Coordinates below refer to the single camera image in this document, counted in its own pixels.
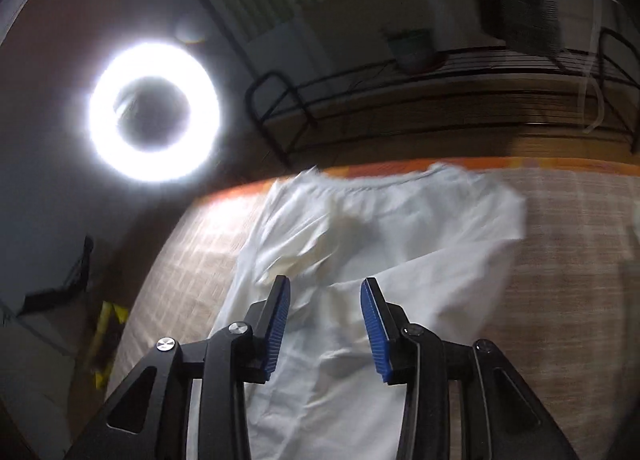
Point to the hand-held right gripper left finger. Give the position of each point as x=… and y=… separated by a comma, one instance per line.
x=277, y=325

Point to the black metal clothes rack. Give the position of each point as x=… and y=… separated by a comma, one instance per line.
x=280, y=100

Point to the black stand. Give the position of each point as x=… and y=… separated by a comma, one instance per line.
x=50, y=297

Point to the potted plant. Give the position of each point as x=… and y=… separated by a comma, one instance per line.
x=412, y=50

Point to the yellow object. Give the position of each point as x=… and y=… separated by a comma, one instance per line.
x=106, y=335

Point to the plaid beige blanket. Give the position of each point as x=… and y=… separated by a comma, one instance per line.
x=575, y=290

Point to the white t-shirt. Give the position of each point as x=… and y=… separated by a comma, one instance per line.
x=400, y=240

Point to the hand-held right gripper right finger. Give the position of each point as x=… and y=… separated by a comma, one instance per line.
x=375, y=330

